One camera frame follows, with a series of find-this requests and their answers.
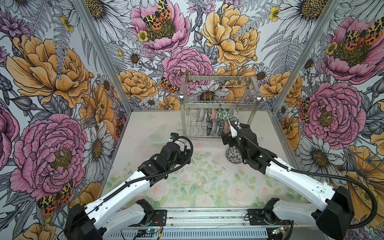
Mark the steel two-tier dish rack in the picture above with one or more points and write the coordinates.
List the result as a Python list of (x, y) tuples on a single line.
[(216, 92)]

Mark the white vented cable duct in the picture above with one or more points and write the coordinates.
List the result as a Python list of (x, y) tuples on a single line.
[(193, 234)]

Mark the right aluminium frame post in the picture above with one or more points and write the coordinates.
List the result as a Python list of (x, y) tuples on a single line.
[(313, 38)]

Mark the aluminium frame post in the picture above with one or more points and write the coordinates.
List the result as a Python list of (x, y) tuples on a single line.
[(97, 40), (313, 38)]

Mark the dark blue-grey bowl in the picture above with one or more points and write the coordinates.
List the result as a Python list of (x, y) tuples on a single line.
[(202, 116)]

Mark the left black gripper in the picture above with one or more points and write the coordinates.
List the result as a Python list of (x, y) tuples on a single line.
[(182, 156)]

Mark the dark leaf pattern bowl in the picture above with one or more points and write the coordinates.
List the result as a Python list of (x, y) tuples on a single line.
[(223, 127)]

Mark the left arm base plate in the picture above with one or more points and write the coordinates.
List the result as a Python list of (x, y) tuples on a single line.
[(154, 218)]

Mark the left green circuit board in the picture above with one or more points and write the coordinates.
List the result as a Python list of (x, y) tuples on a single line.
[(147, 231)]

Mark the aluminium front rail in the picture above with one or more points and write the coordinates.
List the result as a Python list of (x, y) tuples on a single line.
[(200, 218)]

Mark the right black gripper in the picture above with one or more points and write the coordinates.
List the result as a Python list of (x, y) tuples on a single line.
[(229, 136)]

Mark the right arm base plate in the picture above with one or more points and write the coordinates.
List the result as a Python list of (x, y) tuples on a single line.
[(262, 217)]

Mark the left aluminium frame post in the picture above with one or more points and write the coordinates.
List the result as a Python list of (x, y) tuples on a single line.
[(97, 40)]

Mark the green circuit board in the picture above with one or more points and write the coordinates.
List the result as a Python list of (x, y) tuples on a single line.
[(276, 231), (147, 231)]

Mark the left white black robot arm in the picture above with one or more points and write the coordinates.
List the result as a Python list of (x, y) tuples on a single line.
[(80, 227)]

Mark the right green circuit board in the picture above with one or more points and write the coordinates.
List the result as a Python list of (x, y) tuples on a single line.
[(276, 231)]

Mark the green leaf pattern bowl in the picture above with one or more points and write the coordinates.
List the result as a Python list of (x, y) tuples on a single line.
[(223, 115)]

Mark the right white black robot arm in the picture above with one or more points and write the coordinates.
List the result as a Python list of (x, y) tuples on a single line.
[(330, 209)]

